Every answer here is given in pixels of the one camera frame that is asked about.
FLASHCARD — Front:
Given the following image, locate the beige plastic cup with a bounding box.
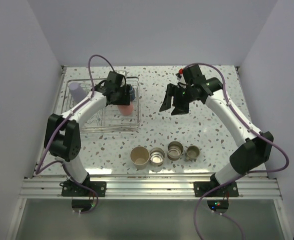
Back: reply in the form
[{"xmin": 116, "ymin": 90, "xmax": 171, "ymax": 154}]
[{"xmin": 130, "ymin": 146, "xmax": 150, "ymax": 170}]

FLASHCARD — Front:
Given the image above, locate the pink plastic cup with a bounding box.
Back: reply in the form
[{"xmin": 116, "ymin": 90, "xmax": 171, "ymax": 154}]
[{"xmin": 118, "ymin": 103, "xmax": 134, "ymax": 116}]

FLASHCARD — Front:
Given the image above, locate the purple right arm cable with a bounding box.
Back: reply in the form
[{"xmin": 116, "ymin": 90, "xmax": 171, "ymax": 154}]
[{"xmin": 184, "ymin": 62, "xmax": 289, "ymax": 240}]

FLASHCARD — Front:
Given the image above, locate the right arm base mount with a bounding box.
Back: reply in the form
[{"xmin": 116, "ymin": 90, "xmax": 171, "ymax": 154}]
[{"xmin": 193, "ymin": 180, "xmax": 239, "ymax": 198}]

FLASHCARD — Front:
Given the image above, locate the dark blue ceramic mug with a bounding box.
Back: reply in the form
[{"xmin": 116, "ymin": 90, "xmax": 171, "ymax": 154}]
[{"xmin": 129, "ymin": 85, "xmax": 136, "ymax": 102}]

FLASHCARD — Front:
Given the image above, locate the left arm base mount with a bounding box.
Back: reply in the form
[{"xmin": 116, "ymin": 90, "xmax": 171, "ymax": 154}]
[{"xmin": 59, "ymin": 179, "xmax": 107, "ymax": 197}]

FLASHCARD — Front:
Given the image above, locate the steel wire dish rack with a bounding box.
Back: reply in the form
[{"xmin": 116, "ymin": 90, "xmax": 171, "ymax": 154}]
[{"xmin": 58, "ymin": 76, "xmax": 140, "ymax": 133}]

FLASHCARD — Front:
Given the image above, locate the aluminium rail table edge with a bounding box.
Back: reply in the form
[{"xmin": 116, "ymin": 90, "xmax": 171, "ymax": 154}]
[{"xmin": 19, "ymin": 173, "xmax": 282, "ymax": 200}]

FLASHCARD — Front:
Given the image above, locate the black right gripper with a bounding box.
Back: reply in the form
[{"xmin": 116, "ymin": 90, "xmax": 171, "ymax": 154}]
[{"xmin": 160, "ymin": 83, "xmax": 195, "ymax": 116}]

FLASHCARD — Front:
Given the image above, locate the steel cup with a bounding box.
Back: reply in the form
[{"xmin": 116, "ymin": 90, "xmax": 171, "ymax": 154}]
[
  {"xmin": 149, "ymin": 147, "xmax": 165, "ymax": 167},
  {"xmin": 167, "ymin": 141, "xmax": 184, "ymax": 161}
]

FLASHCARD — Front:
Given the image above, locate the lilac plastic cup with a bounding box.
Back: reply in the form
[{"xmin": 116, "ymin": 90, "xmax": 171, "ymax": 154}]
[{"xmin": 69, "ymin": 82, "xmax": 86, "ymax": 103}]

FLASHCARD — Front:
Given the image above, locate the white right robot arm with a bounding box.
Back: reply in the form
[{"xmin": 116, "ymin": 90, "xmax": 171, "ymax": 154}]
[{"xmin": 160, "ymin": 64, "xmax": 273, "ymax": 196}]

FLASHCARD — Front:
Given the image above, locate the small olive handled cup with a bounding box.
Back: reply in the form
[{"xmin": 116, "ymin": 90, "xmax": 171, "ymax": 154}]
[{"xmin": 185, "ymin": 145, "xmax": 200, "ymax": 161}]

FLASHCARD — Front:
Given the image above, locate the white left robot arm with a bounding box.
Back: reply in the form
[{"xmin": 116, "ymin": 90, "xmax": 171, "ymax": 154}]
[{"xmin": 36, "ymin": 71, "xmax": 131, "ymax": 197}]

